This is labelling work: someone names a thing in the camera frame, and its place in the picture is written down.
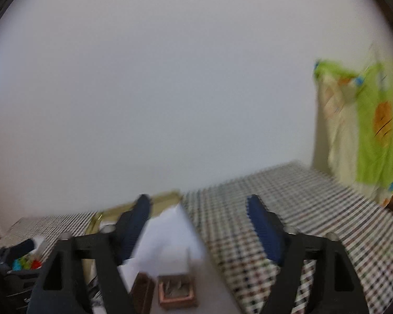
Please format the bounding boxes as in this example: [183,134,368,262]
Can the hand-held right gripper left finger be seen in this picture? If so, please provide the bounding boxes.
[26,194,153,314]

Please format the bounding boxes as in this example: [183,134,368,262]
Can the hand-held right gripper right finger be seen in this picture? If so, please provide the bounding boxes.
[247,194,369,314]

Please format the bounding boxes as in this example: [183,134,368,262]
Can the gold metal tin tray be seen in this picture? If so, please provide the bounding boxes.
[85,190,184,236]

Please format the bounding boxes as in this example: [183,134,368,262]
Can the white paper sheet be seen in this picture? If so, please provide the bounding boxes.
[118,204,212,293]

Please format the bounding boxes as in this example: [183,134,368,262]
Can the checkered tablecloth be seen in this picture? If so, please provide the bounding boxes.
[0,160,393,314]

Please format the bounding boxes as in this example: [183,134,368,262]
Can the dark brown box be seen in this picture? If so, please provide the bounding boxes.
[131,273,156,314]

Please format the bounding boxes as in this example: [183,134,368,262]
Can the small wooden box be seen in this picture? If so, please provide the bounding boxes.
[157,273,198,310]

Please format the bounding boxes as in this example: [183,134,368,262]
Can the colourful plastic toys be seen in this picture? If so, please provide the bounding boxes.
[12,257,42,271]

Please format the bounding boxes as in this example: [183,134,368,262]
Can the dark blue object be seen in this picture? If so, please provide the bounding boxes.
[0,239,36,260]

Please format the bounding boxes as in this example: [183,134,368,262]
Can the green printed cloth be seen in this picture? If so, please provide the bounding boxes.
[311,44,393,207]

